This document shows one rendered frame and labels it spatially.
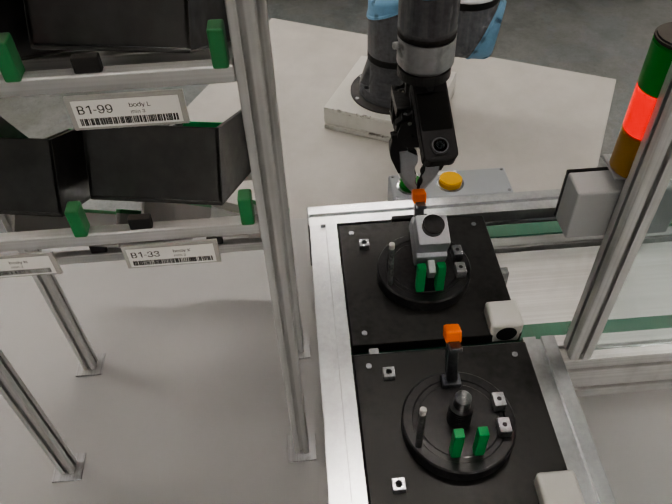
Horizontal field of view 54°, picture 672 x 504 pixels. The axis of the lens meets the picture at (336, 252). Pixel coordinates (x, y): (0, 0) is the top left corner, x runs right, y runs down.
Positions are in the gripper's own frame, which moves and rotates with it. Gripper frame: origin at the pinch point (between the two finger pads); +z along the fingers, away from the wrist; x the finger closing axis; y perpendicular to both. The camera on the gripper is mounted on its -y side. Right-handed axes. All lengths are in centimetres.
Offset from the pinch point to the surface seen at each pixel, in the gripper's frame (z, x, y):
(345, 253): 9.2, 11.4, -3.6
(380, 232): 9.2, 5.4, 0.5
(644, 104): -28.8, -16.8, -22.3
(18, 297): 20, 68, 2
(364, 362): 9.2, 10.6, -24.1
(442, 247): -0.9, -1.2, -13.3
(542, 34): 106, -109, 229
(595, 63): 106, -126, 199
